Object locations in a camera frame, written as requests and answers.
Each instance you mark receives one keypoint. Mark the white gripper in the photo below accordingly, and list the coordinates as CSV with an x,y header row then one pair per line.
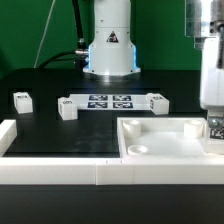
x,y
212,84

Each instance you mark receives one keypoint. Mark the white square tabletop part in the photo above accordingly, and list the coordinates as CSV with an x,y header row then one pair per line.
x,y
162,137

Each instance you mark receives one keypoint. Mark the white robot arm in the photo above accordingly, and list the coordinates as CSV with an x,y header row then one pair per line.
x,y
112,54

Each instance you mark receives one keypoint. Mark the white U-shaped fence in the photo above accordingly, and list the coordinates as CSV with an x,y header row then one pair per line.
x,y
109,171

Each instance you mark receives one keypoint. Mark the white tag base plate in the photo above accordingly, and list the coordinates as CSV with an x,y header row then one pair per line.
x,y
110,102

